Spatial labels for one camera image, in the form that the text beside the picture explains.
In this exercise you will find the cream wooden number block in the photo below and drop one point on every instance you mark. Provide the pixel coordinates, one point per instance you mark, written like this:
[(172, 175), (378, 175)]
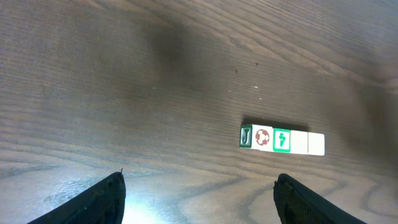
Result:
[(258, 137)]

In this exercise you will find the plain cream wooden block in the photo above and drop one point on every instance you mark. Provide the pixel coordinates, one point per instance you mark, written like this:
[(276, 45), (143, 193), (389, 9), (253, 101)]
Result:
[(316, 144)]

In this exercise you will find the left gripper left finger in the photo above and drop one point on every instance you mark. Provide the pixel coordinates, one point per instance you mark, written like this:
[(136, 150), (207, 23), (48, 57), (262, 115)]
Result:
[(103, 203)]

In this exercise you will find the green sided wooden block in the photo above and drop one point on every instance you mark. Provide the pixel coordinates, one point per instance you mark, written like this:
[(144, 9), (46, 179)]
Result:
[(281, 140)]

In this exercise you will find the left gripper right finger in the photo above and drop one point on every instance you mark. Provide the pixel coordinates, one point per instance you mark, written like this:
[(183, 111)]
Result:
[(296, 203)]

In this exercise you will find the blue faced wooden block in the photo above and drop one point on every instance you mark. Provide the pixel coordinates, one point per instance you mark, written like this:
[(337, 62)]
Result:
[(298, 142)]

